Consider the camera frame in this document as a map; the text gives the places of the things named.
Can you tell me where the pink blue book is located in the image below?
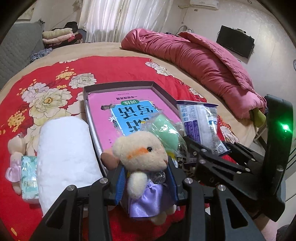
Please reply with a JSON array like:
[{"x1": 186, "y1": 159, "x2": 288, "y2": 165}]
[{"x1": 87, "y1": 89, "x2": 180, "y2": 152}]

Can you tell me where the white sheer curtain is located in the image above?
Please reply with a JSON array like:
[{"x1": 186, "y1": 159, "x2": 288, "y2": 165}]
[{"x1": 78, "y1": 0, "x2": 173, "y2": 43}]

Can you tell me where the grey quilted headboard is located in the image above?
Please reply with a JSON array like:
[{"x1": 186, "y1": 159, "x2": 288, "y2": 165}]
[{"x1": 0, "y1": 20, "x2": 44, "y2": 87}]

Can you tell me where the white air conditioner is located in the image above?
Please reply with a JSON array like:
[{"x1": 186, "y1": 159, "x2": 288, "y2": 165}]
[{"x1": 190, "y1": 0, "x2": 219, "y2": 10}]

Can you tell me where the white rolled towel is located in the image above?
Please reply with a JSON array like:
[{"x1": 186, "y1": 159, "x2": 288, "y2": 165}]
[{"x1": 37, "y1": 116, "x2": 103, "y2": 214}]

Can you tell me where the green sponge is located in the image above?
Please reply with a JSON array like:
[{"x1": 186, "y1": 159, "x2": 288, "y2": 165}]
[{"x1": 140, "y1": 111, "x2": 187, "y2": 168}]

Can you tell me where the blue patterned cloth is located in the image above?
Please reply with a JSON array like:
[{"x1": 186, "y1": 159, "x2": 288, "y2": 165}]
[{"x1": 30, "y1": 48, "x2": 53, "y2": 63}]

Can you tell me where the stack of folded clothes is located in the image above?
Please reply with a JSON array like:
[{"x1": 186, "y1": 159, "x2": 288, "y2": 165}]
[{"x1": 42, "y1": 22, "x2": 85, "y2": 49}]

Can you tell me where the red floral blanket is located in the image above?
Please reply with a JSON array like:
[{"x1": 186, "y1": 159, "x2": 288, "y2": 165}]
[{"x1": 0, "y1": 55, "x2": 241, "y2": 241}]

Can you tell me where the green flower tissue pack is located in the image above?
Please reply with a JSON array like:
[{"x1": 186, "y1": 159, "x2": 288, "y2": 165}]
[{"x1": 21, "y1": 156, "x2": 39, "y2": 204}]

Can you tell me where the black wall television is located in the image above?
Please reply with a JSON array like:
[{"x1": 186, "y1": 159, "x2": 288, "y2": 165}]
[{"x1": 216, "y1": 25, "x2": 255, "y2": 58}]

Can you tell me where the purple white wipes pack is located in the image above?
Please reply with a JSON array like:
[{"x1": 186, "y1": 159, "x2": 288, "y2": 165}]
[{"x1": 177, "y1": 100, "x2": 228, "y2": 156}]

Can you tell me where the pink folded quilt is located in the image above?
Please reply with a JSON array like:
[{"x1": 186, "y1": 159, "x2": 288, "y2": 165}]
[{"x1": 121, "y1": 29, "x2": 267, "y2": 119}]

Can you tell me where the pink makeup sponge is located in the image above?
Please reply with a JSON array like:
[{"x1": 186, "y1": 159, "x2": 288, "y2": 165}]
[{"x1": 100, "y1": 148, "x2": 120, "y2": 170}]

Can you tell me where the green pillow under quilt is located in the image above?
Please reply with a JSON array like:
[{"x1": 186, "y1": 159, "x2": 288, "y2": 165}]
[{"x1": 249, "y1": 108, "x2": 266, "y2": 128}]

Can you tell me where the beige bed sheet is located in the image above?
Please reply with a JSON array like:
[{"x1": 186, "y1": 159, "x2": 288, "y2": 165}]
[{"x1": 1, "y1": 42, "x2": 257, "y2": 146}]

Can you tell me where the small bear pink dress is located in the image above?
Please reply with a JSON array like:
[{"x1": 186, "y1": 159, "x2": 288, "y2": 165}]
[{"x1": 6, "y1": 136, "x2": 26, "y2": 195}]

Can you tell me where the white bear purple dress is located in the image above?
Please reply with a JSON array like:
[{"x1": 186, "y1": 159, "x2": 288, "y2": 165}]
[{"x1": 112, "y1": 131, "x2": 177, "y2": 225}]

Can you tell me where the dark shallow box tray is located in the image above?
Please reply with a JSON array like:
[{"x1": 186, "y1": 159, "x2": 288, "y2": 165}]
[{"x1": 82, "y1": 80, "x2": 186, "y2": 172}]

